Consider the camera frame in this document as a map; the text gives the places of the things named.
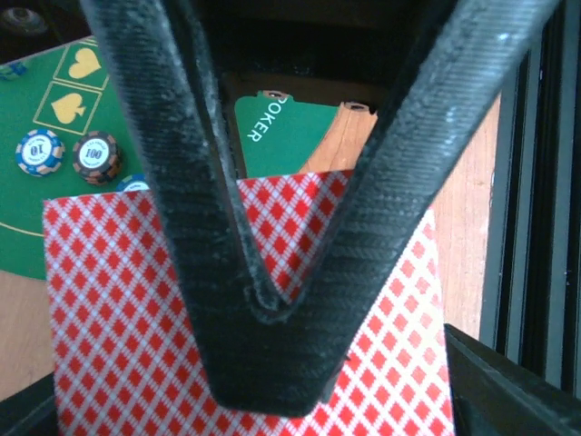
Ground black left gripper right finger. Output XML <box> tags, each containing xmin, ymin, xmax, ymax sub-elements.
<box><xmin>445</xmin><ymin>323</ymin><xmax>580</xmax><ymax>435</ymax></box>

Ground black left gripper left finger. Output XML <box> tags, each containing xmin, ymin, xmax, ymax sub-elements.
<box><xmin>0</xmin><ymin>374</ymin><xmax>59</xmax><ymax>435</ymax></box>

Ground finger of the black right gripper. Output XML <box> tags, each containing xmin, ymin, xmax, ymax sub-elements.
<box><xmin>83</xmin><ymin>1</ymin><xmax>556</xmax><ymax>417</ymax></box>

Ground red playing card deck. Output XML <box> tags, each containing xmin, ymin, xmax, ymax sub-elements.
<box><xmin>43</xmin><ymin>192</ymin><xmax>455</xmax><ymax>435</ymax></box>

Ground blue 50 chips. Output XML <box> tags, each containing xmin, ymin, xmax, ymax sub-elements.
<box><xmin>116</xmin><ymin>173</ymin><xmax>150</xmax><ymax>192</ymax></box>

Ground blue orange chips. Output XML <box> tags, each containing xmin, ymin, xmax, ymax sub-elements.
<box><xmin>15</xmin><ymin>128</ymin><xmax>65</xmax><ymax>177</ymax></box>

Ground brown chips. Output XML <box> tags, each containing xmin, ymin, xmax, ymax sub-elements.
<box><xmin>73</xmin><ymin>131</ymin><xmax>123</xmax><ymax>185</ymax></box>

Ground round green poker mat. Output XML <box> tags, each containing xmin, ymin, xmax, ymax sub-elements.
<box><xmin>1</xmin><ymin>38</ymin><xmax>337</xmax><ymax>280</ymax></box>

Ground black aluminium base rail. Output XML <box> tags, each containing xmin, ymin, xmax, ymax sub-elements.
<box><xmin>479</xmin><ymin>1</ymin><xmax>580</xmax><ymax>396</ymax></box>

